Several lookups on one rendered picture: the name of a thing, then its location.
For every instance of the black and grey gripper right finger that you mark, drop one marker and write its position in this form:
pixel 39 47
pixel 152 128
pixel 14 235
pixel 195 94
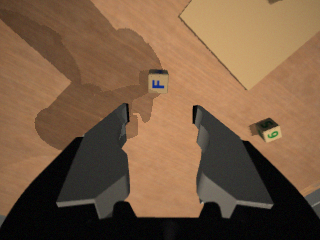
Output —
pixel 247 186

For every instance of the tan flat mat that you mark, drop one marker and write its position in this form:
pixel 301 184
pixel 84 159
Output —
pixel 252 37

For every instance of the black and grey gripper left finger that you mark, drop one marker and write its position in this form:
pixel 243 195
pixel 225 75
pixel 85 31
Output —
pixel 80 185

